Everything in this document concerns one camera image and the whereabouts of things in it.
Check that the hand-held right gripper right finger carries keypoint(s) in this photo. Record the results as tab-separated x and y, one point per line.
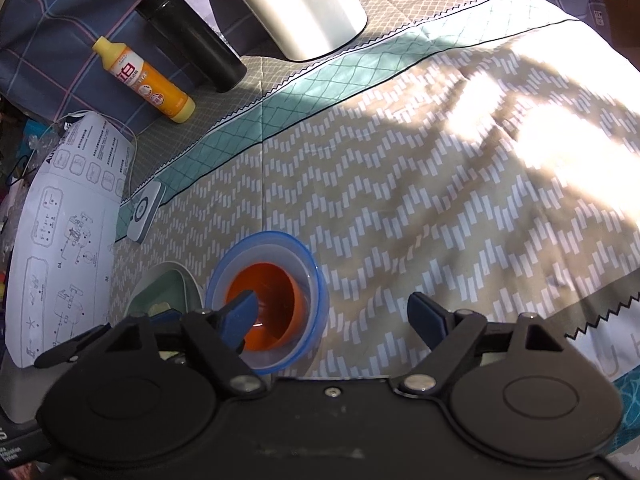
425	317

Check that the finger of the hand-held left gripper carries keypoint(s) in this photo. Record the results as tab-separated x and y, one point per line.
70	347

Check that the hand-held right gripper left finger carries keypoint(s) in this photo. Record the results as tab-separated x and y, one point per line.
241	312

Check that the orange plastic bowl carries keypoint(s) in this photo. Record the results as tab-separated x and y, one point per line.
280	300

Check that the blue plastic bowl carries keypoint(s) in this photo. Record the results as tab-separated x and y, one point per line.
315	322

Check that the green square plate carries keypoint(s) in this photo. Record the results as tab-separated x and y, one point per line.
170	285

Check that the yellow flower-shaped plate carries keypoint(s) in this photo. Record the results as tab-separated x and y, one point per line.
160	307

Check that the white printed box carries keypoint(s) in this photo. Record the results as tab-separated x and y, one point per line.
65	235

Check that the black printed box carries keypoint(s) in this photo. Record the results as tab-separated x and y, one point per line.
15	447

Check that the patterned quilt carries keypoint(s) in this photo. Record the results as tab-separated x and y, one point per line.
400	185

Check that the colourful clutter pile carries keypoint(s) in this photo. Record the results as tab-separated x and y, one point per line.
20	160

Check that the teal patterned cloth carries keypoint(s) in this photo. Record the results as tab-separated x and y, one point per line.
629	390

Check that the yellow dish soap bottle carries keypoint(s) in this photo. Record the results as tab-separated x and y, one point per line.
150	87

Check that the black thermos flask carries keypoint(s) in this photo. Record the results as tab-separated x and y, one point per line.
195	42

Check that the white thermos jug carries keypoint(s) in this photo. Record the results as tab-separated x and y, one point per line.
300	5

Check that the plaid blanket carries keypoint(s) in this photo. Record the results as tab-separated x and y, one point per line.
50	35

